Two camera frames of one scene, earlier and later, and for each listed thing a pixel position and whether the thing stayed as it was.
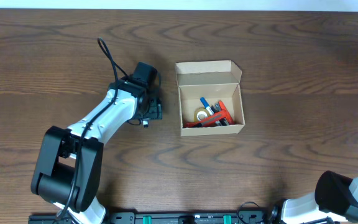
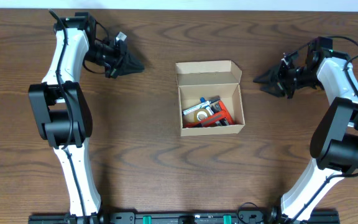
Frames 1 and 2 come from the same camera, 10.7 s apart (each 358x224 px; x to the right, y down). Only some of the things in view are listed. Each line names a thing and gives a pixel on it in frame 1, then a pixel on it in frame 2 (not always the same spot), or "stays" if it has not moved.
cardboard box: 214,81 stays
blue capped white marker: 204,102 stays
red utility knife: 199,123 stays
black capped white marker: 145,123 → 194,108
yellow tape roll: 200,114 stays
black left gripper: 154,109 → 119,61
